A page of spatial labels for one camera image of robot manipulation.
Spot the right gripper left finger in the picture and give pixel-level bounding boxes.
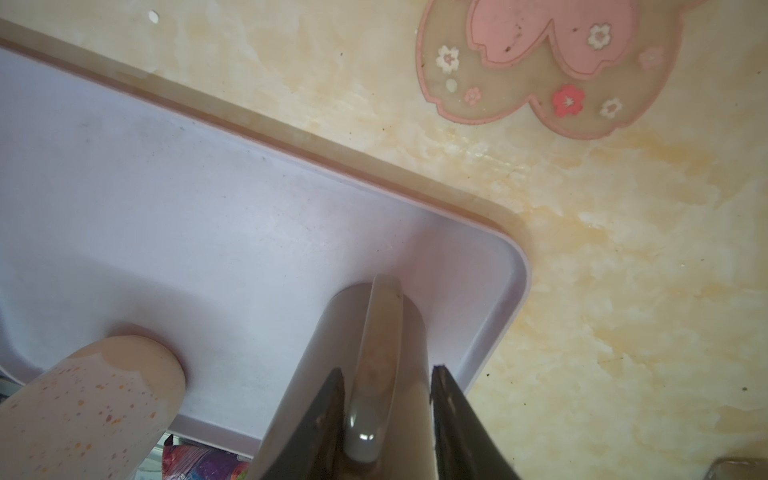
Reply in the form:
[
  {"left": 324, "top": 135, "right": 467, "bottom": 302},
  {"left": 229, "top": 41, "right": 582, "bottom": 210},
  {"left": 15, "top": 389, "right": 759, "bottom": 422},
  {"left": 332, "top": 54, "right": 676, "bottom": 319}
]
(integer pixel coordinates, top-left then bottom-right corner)
[{"left": 259, "top": 368, "right": 345, "bottom": 479}]

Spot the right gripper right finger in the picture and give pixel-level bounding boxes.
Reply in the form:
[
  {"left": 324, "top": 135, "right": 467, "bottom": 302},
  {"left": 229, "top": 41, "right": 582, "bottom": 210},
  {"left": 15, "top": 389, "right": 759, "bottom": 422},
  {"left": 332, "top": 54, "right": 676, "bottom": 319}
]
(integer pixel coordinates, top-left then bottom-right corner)
[{"left": 430, "top": 365, "right": 521, "bottom": 480}]

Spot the grey mug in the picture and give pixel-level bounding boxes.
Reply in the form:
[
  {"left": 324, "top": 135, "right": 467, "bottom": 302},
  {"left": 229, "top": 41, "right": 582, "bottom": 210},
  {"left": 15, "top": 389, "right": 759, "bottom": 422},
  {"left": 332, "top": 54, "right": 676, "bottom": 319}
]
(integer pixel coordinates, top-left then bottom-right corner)
[{"left": 247, "top": 274, "right": 438, "bottom": 479}]

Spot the white mug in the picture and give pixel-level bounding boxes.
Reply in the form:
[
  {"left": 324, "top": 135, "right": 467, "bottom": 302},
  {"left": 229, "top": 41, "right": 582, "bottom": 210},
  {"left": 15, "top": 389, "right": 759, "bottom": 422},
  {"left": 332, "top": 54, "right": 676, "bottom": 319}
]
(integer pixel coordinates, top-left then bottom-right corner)
[{"left": 1, "top": 335, "right": 186, "bottom": 479}]

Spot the pink flower coaster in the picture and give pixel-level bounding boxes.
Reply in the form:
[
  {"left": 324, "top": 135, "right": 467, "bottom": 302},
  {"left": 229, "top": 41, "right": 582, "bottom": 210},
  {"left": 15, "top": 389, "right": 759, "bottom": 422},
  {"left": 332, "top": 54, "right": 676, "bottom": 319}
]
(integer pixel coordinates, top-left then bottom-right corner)
[{"left": 416, "top": 1, "right": 693, "bottom": 140}]

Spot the purple Fox's candy bag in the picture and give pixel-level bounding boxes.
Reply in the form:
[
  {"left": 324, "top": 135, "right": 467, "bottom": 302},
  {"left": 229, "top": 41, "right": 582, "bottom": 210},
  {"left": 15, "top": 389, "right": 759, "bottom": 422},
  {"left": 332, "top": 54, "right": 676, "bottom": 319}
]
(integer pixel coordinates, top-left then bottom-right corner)
[{"left": 161, "top": 436, "right": 250, "bottom": 480}]

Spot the lavender tray mat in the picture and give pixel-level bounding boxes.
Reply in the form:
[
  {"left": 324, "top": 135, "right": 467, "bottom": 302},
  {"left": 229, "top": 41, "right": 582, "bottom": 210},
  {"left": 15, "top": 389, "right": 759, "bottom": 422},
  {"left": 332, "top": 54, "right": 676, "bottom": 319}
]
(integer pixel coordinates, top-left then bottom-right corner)
[{"left": 1, "top": 46, "right": 532, "bottom": 455}]

